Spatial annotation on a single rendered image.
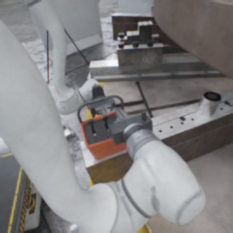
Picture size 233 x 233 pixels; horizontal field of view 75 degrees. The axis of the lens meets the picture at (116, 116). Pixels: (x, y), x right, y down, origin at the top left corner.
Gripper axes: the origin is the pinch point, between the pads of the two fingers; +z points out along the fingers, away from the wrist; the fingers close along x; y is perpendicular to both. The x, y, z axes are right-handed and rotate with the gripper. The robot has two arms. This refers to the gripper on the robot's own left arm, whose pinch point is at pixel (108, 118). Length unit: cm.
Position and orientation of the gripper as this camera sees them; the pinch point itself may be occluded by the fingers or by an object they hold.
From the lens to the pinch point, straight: 69.5
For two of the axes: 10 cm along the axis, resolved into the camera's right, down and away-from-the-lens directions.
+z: 3.3, 5.6, -7.6
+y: 1.2, 7.8, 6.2
